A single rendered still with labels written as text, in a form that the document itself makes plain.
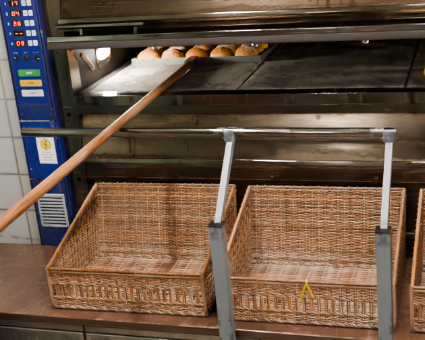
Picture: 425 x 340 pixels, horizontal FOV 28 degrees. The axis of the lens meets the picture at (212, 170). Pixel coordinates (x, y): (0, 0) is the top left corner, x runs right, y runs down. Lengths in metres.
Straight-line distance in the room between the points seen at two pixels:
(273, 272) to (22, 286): 0.90
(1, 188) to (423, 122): 1.66
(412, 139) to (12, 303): 1.47
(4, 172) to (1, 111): 0.25
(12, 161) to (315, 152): 1.20
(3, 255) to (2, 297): 0.36
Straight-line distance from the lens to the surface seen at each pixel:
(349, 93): 2.86
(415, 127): 2.89
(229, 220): 2.96
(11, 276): 3.23
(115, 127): 2.64
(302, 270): 2.97
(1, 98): 3.32
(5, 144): 3.38
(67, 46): 2.96
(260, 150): 2.98
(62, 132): 2.80
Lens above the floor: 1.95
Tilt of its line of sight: 20 degrees down
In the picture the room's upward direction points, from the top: 6 degrees counter-clockwise
